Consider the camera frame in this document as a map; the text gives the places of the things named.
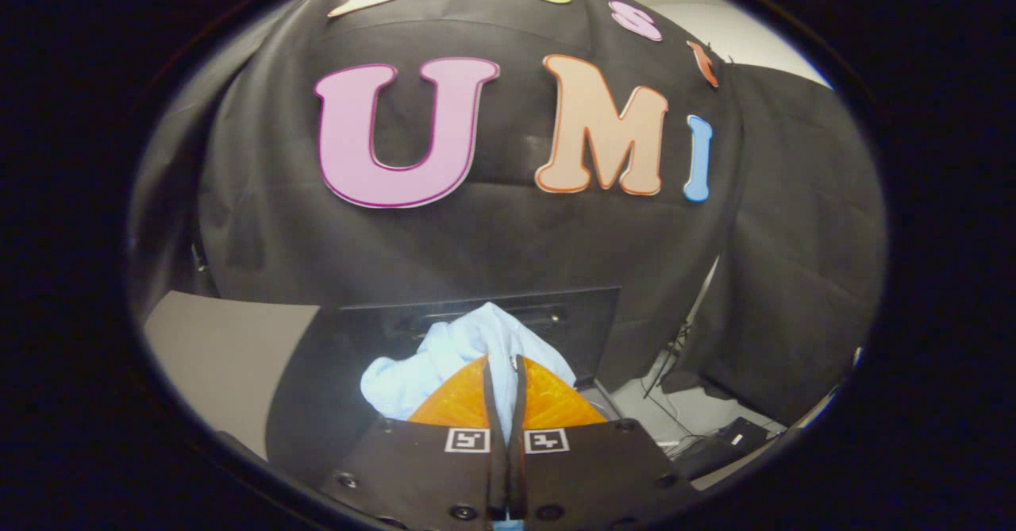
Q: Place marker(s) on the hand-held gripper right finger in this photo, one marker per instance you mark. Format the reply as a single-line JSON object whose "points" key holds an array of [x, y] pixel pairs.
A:
{"points": [[591, 467]]}

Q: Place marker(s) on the white pole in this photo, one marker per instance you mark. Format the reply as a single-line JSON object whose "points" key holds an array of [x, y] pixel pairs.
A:
{"points": [[849, 372]]}

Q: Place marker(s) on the black backdrop cloth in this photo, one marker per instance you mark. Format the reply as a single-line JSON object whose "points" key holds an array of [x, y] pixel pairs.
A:
{"points": [[492, 237]]}

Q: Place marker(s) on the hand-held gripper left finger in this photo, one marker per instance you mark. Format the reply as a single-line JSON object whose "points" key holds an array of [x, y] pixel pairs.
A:
{"points": [[429, 467]]}

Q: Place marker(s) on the white and grey cabinet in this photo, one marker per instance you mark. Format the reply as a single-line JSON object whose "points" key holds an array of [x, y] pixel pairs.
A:
{"points": [[214, 348]]}

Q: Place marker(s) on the light blue garment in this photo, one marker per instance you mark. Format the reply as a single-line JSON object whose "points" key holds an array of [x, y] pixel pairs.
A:
{"points": [[444, 356]]}

